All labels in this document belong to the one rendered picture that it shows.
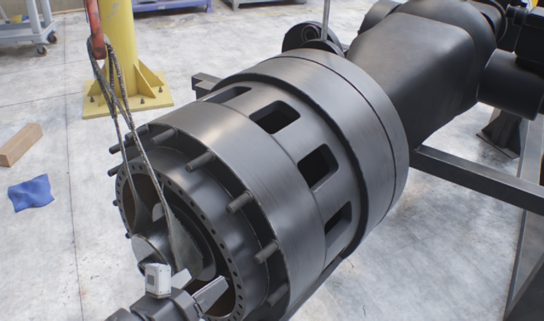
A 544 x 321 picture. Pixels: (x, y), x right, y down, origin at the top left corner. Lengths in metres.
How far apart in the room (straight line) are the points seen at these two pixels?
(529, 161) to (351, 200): 1.14
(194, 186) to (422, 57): 0.96
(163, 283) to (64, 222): 1.76
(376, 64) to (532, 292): 1.11
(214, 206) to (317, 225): 0.20
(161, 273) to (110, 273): 1.41
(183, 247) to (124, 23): 2.60
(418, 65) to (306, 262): 0.85
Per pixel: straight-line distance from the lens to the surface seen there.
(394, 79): 1.37
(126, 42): 3.28
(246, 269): 0.73
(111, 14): 3.21
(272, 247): 0.70
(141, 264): 0.84
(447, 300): 2.01
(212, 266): 0.84
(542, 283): 1.85
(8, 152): 2.92
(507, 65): 1.89
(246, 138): 0.74
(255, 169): 0.71
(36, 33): 4.74
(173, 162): 0.76
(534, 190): 1.70
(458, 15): 1.86
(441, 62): 1.48
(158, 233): 0.82
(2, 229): 2.47
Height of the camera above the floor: 1.49
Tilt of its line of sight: 35 degrees down
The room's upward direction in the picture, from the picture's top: 2 degrees clockwise
